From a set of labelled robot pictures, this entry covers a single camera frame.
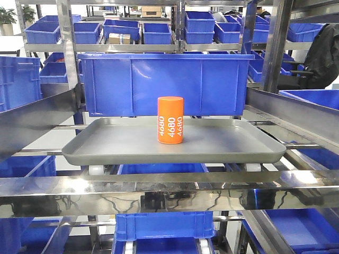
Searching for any orange cylindrical capacitor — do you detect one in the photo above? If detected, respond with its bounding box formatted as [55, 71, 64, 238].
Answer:
[157, 96, 184, 144]

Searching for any cardboard box on shelf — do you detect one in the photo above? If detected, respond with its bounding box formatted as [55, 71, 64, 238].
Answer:
[109, 33, 132, 44]

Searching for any stainless steel shelf rack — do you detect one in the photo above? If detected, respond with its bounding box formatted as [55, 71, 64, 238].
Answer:
[1, 1, 338, 253]

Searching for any blue bin right shelf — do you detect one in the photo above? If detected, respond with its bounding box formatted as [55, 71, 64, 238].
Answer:
[269, 89, 338, 123]

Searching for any large blue bin behind tray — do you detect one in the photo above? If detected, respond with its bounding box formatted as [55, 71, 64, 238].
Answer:
[78, 53, 254, 116]

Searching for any blue bin lower centre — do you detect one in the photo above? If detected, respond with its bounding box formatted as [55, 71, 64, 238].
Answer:
[111, 212, 214, 253]

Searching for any blue crate far left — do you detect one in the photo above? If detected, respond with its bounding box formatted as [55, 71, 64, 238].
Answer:
[1, 56, 42, 112]

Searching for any black jacket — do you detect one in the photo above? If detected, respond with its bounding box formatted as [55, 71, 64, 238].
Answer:
[304, 24, 338, 89]

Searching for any blue bin lower right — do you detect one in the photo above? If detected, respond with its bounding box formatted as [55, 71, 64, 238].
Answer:
[238, 208, 339, 254]

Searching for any potted plant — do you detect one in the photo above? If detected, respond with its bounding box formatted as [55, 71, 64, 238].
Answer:
[1, 6, 16, 36]

